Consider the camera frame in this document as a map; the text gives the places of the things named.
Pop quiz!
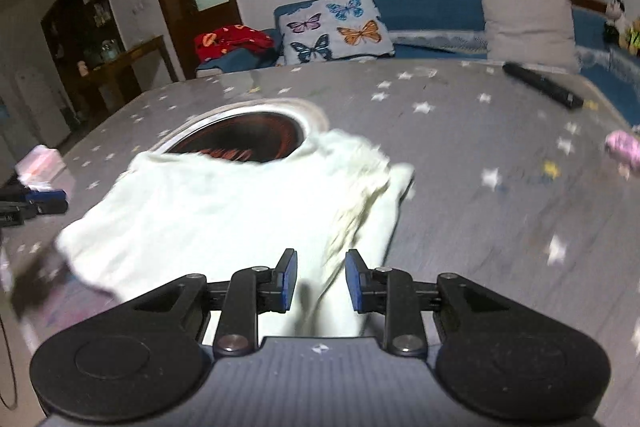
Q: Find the bear plush toy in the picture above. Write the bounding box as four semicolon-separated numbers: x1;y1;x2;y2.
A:
618;17;640;56

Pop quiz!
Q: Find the blue sofa bench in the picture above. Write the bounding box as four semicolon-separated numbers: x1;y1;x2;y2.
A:
194;0;640;128

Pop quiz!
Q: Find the pink hair scrunchie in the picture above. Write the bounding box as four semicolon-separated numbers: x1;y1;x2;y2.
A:
604;130;640;171

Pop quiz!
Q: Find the red patterned blanket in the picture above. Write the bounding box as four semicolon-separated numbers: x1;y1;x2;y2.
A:
193;25;274;62

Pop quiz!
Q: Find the grey star tablecloth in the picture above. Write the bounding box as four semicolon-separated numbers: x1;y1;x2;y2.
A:
66;60;639;426

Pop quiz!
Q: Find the dark shelf cabinet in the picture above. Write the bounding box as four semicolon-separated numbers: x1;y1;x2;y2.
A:
41;0;122;119

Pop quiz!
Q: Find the grey cushion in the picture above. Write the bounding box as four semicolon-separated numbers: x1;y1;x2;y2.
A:
480;0;579;72

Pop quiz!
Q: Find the pink tissue pack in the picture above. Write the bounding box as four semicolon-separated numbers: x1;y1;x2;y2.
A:
15;144;65;185

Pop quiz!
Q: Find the panda plush toy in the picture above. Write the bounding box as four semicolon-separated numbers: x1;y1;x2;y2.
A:
603;0;630;44

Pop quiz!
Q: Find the dark wooden side table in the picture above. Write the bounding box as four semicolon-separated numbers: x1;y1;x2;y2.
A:
70;36;179;116

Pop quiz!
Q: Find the black remote control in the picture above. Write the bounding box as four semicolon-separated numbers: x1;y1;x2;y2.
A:
502;62;584;110

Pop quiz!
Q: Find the round induction cooker plate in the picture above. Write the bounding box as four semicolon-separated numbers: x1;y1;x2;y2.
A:
151;98;330;164

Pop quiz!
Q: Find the pale green garment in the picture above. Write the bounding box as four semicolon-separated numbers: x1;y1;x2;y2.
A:
56;130;414;337

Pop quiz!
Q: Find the butterfly print pillow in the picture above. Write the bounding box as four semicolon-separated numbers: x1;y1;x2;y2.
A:
278;0;395;65

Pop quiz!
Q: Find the white refrigerator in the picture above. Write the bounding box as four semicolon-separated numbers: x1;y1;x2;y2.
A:
14;67;70;147

